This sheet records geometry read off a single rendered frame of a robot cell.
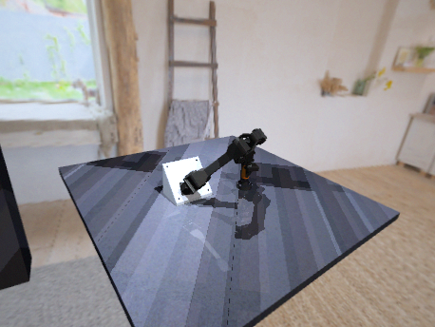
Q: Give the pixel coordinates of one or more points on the orange knob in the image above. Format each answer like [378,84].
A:
[243,175]

